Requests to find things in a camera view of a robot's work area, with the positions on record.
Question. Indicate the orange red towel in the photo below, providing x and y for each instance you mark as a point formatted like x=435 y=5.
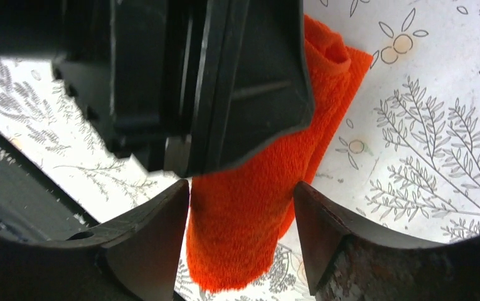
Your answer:
x=237 y=216

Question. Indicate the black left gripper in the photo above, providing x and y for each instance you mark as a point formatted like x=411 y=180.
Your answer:
x=131 y=66

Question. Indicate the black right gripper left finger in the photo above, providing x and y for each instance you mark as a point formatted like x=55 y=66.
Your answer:
x=134 y=256

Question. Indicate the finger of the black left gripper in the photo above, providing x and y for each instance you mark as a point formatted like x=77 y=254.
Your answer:
x=246 y=79

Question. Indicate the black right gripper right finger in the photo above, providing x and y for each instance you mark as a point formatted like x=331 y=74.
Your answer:
x=349 y=257

